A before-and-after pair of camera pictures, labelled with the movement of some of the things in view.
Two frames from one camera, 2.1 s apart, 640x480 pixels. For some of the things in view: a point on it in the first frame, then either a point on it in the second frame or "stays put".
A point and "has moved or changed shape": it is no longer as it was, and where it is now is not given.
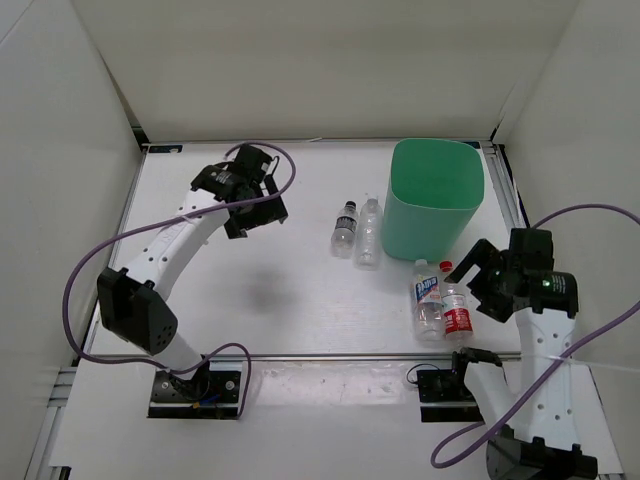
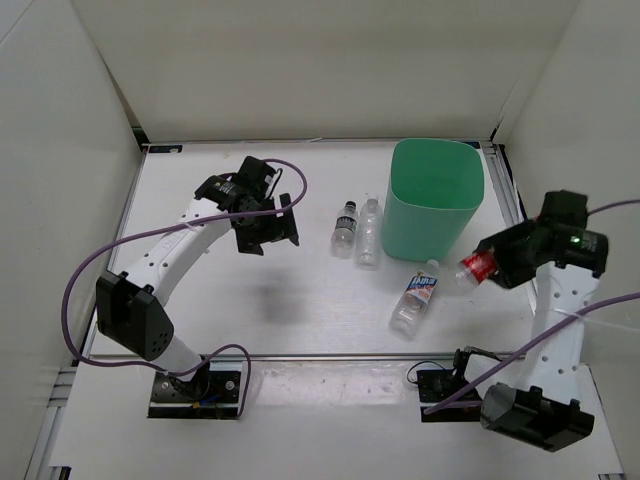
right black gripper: (482, 253) -> (508, 274)
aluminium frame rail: (504, 183) stays put
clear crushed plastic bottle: (367, 256) stays put
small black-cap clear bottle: (345, 230) stays put
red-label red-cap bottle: (457, 317) has moved or changed shape
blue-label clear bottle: (428, 313) -> (413, 304)
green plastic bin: (436, 189) stays put
